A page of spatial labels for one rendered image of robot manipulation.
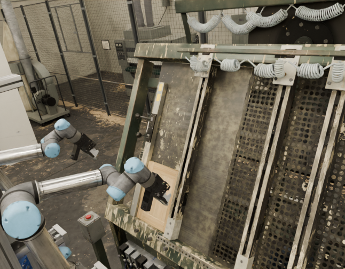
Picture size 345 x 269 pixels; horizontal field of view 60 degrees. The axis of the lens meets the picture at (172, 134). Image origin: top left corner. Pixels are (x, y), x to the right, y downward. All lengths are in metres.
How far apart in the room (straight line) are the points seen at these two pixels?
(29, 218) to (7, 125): 4.42
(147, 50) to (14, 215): 1.41
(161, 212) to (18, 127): 3.97
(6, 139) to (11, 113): 0.42
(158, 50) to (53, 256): 1.39
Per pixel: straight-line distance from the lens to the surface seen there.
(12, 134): 5.58
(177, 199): 1.84
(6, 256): 1.62
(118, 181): 1.28
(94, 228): 2.21
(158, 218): 2.03
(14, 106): 5.51
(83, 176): 1.35
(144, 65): 2.23
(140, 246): 2.16
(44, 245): 1.28
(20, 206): 1.16
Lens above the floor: 2.26
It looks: 26 degrees down
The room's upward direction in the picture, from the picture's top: 8 degrees counter-clockwise
